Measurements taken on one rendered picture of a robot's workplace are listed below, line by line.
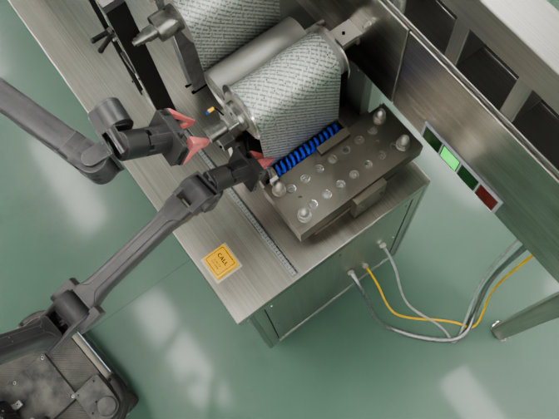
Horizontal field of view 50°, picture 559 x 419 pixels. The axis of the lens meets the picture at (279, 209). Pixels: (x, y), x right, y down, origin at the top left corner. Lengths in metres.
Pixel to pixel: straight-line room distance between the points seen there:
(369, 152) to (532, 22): 0.66
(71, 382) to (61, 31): 1.23
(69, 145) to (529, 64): 0.82
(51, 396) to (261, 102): 1.46
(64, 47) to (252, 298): 1.00
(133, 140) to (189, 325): 1.48
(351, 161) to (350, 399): 1.17
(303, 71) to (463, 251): 1.45
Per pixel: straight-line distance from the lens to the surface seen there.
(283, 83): 1.37
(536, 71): 1.06
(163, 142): 1.22
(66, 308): 1.44
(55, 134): 1.24
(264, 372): 2.49
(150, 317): 2.60
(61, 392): 2.41
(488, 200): 1.42
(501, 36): 1.08
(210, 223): 1.68
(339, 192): 1.55
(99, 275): 1.42
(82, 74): 1.99
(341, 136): 1.59
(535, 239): 1.40
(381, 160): 1.59
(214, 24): 1.43
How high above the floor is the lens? 2.48
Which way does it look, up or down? 71 degrees down
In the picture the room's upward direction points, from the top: 11 degrees counter-clockwise
